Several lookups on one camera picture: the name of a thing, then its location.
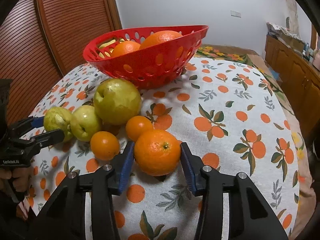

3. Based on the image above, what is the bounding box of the white wall switch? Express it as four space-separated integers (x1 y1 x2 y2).
230 10 241 18

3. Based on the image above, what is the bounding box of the left hand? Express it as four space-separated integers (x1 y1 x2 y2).
0 166 33 192

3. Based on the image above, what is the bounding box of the medium tangerine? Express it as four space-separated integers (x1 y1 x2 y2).
134 129 181 177

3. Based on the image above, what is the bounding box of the small green apple behind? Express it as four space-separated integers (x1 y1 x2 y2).
70 105 103 142

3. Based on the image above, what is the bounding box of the red perforated plastic basket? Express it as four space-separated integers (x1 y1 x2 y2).
83 25 209 89

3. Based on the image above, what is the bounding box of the beige curtain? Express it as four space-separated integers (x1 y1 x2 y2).
285 0 299 36

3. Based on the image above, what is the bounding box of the large yellow-green pear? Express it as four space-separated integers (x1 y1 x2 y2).
93 79 142 125

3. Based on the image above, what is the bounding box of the large orange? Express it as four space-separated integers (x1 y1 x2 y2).
111 41 140 57
139 30 182 50

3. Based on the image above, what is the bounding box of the floral bed blanket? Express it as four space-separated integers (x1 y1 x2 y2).
195 44 319 239

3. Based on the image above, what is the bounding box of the small tangerine between oranges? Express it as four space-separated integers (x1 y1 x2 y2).
125 115 153 141

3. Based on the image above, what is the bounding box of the wooden louvered wardrobe door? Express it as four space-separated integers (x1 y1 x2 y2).
1 0 121 124

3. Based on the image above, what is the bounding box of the wooden sideboard cabinet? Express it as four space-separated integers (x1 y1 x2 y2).
265 35 319 143

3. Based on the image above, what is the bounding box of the small tangerine left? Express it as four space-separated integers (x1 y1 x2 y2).
90 131 120 161

